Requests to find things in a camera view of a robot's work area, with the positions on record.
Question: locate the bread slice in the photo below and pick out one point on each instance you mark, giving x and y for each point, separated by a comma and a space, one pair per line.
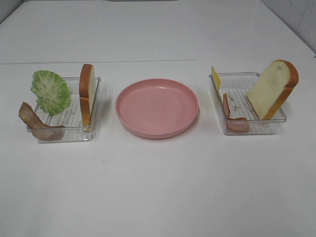
272, 88
87, 88

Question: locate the yellow cheese slice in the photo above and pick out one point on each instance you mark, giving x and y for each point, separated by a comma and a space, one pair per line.
217, 81

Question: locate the pink bacon strip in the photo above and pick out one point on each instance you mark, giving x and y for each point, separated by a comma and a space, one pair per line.
237, 125

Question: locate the left clear plastic tray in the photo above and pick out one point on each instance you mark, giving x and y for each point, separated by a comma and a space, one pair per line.
67, 125

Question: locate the brown bacon strip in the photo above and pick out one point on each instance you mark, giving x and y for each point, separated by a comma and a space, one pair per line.
34, 121

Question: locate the green lettuce leaf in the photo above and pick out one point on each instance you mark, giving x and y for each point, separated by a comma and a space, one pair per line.
53, 94

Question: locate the clear plastic tray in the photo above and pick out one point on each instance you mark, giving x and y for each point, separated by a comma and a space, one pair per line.
67, 125
236, 86

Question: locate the pink round plate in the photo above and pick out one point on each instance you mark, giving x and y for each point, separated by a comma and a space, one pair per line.
157, 108

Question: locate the right clear plastic tray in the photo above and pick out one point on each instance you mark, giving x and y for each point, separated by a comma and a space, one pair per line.
236, 86

